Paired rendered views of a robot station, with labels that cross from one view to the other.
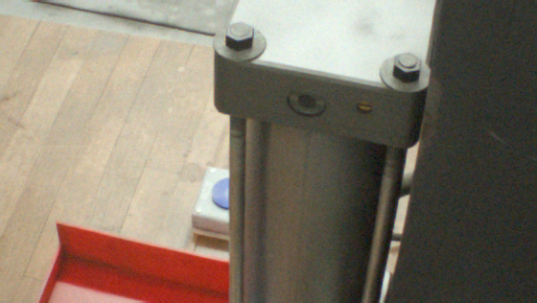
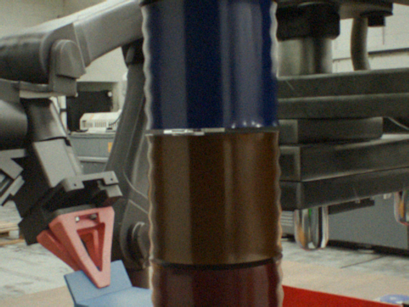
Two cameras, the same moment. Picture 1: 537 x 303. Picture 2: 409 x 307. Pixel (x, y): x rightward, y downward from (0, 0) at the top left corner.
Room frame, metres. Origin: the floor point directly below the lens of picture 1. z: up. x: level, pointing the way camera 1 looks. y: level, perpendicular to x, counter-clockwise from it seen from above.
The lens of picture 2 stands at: (-0.05, -0.23, 1.16)
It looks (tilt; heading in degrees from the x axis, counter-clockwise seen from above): 3 degrees down; 33
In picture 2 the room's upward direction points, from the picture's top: 2 degrees counter-clockwise
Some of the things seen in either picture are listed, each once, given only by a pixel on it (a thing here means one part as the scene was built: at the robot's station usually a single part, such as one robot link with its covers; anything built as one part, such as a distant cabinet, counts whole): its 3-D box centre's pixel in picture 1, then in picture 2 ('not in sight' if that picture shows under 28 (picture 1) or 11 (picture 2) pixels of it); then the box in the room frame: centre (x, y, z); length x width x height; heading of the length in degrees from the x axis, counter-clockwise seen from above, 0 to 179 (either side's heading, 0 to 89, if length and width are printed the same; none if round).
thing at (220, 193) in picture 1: (231, 197); (397, 304); (0.77, 0.04, 0.93); 0.04 x 0.04 x 0.02
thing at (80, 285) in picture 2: not in sight; (145, 291); (0.45, 0.17, 1.00); 0.15 x 0.07 x 0.03; 81
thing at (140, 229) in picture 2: not in sight; (120, 244); (0.61, 0.33, 1.00); 0.09 x 0.06 x 0.06; 94
